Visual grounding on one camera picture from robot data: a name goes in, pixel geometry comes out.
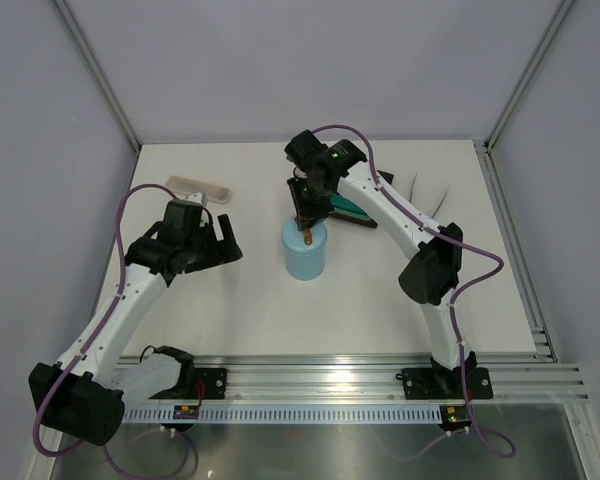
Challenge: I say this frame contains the brown lid handle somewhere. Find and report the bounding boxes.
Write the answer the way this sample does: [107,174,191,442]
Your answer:
[303,228,313,245]

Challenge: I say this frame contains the light blue lid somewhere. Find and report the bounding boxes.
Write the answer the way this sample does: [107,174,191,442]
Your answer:
[281,217,328,257]

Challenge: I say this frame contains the metal tongs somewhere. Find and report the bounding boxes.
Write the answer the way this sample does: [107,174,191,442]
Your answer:
[408,173,451,219]

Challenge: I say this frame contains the light blue cup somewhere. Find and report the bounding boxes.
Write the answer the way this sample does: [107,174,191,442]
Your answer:
[285,251,326,281]

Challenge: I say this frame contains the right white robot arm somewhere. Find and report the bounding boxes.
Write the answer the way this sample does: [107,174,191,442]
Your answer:
[285,130,493,402]

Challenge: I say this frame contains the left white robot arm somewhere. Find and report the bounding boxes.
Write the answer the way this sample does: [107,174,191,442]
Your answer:
[28,192,243,457]

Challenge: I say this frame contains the dark square teal plate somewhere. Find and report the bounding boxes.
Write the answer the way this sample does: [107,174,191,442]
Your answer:
[329,166,398,229]

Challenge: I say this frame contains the beige chopstick case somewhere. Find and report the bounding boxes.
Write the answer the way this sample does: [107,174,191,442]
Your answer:
[165,176,232,205]

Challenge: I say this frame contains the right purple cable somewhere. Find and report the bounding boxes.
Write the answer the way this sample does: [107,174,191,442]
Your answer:
[309,123,517,461]

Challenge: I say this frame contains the purple cable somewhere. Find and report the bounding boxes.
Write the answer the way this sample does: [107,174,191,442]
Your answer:
[309,123,517,461]
[32,183,214,476]

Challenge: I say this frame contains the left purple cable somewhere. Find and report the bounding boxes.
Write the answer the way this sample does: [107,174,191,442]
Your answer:
[32,183,214,476]

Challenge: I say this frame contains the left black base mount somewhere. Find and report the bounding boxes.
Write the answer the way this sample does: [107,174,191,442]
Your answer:
[140,346,228,400]

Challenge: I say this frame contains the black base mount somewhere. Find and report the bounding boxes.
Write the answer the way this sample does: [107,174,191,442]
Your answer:
[395,351,494,400]
[140,346,228,400]

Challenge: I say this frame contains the white slotted cable duct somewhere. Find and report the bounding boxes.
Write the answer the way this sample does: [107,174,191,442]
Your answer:
[123,404,442,425]

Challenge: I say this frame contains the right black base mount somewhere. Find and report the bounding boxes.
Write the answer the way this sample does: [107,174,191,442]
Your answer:
[395,351,494,400]

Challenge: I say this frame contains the left aluminium frame post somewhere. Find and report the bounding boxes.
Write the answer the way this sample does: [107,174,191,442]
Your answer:
[49,0,142,156]

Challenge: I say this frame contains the aluminium frame post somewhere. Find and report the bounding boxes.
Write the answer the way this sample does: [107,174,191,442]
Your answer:
[49,0,142,156]
[483,0,578,154]

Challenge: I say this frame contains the aluminium front rail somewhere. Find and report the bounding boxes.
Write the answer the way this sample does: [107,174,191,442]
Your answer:
[104,353,591,406]

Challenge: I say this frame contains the right aluminium frame post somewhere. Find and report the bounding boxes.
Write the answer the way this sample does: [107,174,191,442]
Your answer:
[483,0,578,154]

